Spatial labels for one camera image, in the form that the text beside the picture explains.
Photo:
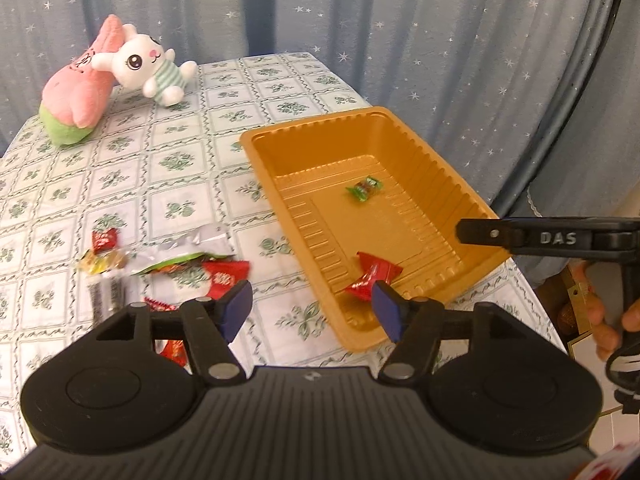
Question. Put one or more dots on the silver foil snack packet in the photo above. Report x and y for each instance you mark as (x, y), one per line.
(200, 240)

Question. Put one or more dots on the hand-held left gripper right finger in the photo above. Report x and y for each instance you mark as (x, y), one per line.
(390, 310)

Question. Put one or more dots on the white rabbit plush toy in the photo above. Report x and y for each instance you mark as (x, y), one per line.
(145, 62)

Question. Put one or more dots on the orange plastic tray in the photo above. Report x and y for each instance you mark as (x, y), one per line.
(325, 210)

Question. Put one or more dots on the clear packet of yellow gummies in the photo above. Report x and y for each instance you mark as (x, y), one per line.
(102, 263)

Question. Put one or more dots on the person's right hand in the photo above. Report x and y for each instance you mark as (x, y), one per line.
(602, 310)

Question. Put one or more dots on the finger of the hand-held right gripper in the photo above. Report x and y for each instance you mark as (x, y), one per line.
(530, 237)

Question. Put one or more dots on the green floral tablecloth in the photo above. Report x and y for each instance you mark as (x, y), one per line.
(165, 125)

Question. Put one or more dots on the small red candy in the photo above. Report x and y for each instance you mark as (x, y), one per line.
(106, 240)

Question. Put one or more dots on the red candy with cartoon print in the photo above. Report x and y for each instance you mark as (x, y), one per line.
(222, 277)

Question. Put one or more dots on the pink star plush toy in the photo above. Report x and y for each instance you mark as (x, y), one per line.
(75, 95)

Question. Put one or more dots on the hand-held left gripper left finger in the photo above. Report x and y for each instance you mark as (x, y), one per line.
(234, 310)

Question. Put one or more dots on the green candy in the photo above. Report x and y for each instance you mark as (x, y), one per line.
(364, 189)

